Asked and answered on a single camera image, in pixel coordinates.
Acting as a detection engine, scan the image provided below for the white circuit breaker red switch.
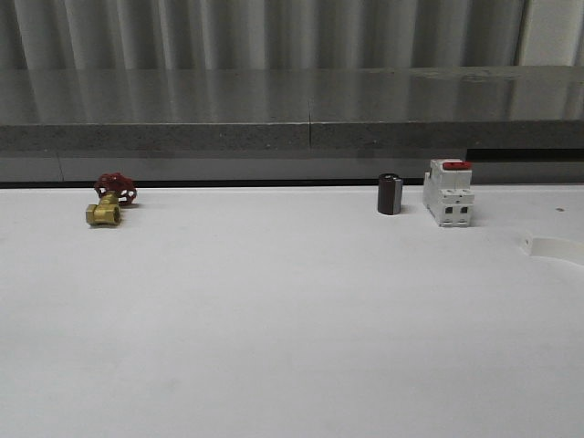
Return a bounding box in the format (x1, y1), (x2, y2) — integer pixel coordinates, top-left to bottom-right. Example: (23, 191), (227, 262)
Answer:
(422, 159), (475, 227)

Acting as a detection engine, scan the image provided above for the brass valve red handwheel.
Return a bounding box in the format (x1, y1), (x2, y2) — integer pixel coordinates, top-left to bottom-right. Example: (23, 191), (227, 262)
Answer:
(86, 172), (137, 226)

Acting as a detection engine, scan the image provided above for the black cylindrical capacitor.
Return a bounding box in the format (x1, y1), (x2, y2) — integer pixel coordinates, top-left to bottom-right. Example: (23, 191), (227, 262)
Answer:
(377, 173), (403, 215)

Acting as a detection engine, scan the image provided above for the white half pipe clamp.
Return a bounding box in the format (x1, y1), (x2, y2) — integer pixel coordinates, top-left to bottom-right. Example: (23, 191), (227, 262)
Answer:
(519, 235), (584, 266)

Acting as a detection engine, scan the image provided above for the grey stone countertop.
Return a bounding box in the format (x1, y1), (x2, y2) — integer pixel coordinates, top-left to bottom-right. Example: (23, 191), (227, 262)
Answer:
(1, 67), (583, 186)

